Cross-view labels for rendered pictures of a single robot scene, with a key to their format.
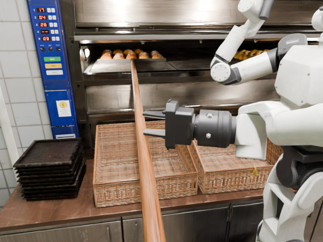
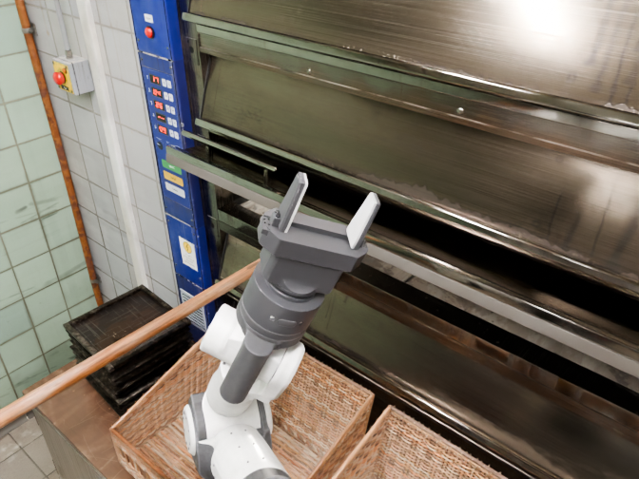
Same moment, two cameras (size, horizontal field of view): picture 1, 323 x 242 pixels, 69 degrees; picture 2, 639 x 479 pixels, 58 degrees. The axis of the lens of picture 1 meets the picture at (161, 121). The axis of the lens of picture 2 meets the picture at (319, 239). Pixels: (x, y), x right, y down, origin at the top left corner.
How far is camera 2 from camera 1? 124 cm
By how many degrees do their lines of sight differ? 45
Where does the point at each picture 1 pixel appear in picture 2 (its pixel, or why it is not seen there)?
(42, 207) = (84, 402)
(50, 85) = (171, 208)
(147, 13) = (325, 134)
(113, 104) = not seen: hidden behind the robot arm
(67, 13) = (195, 90)
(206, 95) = (456, 387)
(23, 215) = (59, 398)
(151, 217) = not seen: outside the picture
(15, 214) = not seen: hidden behind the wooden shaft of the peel
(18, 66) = (142, 157)
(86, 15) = (219, 104)
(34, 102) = (161, 220)
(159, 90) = (350, 310)
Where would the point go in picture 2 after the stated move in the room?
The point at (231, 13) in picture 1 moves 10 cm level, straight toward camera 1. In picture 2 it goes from (557, 210) to (511, 223)
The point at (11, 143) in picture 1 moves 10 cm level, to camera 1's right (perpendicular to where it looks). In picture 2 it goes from (138, 266) to (149, 278)
